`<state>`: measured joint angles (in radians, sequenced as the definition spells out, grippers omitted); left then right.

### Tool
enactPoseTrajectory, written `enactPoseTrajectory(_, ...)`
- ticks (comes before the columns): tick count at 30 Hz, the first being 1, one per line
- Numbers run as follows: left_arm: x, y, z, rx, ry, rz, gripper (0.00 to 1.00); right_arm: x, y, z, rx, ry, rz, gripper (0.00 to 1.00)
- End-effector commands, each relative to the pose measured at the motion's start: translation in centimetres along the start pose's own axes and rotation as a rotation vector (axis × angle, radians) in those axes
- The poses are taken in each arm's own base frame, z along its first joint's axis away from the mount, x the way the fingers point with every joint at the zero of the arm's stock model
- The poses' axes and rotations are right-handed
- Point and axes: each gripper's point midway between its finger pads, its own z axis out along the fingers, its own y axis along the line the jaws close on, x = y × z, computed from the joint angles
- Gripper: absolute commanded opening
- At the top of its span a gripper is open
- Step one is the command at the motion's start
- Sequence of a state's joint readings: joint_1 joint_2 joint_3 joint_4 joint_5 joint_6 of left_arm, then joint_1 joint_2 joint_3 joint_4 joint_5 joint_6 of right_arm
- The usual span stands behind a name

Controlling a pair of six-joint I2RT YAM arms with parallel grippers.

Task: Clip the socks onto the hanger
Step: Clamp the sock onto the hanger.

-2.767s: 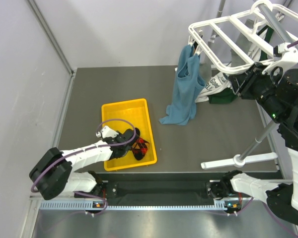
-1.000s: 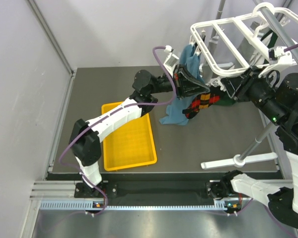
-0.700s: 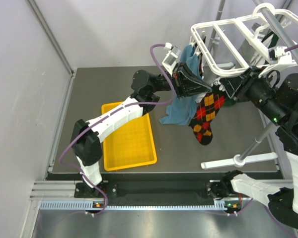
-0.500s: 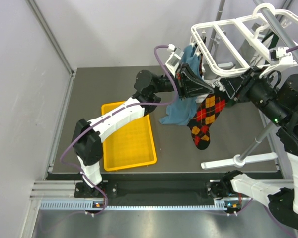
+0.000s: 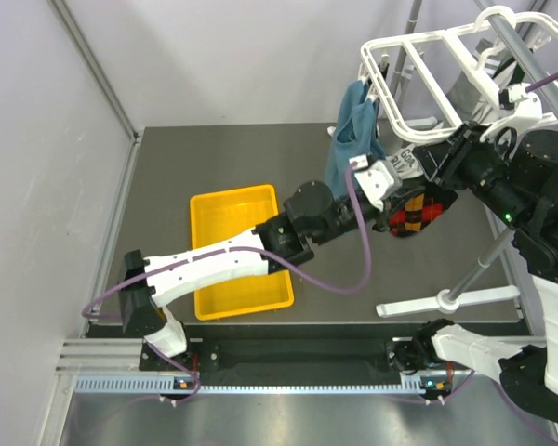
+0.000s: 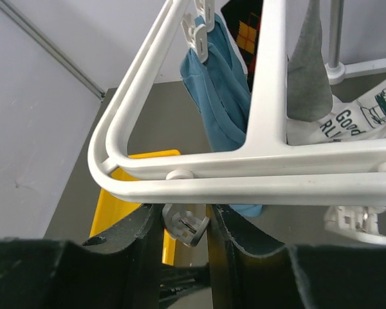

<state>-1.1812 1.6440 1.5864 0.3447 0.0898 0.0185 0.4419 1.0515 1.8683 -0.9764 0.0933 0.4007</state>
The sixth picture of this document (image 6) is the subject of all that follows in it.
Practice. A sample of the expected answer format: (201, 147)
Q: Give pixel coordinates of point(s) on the red black argyle sock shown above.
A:
(243, 20)

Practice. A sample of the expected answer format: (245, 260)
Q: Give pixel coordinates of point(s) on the white hanger clip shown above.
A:
(196, 36)
(183, 225)
(357, 223)

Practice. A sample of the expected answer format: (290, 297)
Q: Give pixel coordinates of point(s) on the yellow plastic bin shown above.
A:
(110, 210)

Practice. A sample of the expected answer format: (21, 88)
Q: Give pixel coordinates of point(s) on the white clip hanger frame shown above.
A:
(266, 170)

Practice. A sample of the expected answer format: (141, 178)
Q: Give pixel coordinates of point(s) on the blue cloth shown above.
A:
(220, 91)

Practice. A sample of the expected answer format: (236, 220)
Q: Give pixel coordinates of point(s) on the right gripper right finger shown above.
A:
(251, 269)

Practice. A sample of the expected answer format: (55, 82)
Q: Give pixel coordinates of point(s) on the grey striped sock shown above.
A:
(309, 96)

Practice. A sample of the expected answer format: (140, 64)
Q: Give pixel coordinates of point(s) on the white sock on table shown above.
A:
(362, 119)

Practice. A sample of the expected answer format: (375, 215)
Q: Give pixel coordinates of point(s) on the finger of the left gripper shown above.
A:
(178, 282)

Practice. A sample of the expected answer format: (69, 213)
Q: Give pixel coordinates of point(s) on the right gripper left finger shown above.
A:
(118, 268)

